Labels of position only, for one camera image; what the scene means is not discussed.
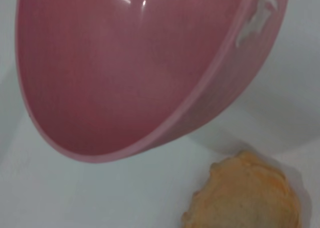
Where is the pink plastic bowl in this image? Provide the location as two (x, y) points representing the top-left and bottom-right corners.
(14, 0), (291, 164)

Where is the orange striped bread roll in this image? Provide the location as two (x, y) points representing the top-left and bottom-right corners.
(181, 149), (302, 228)

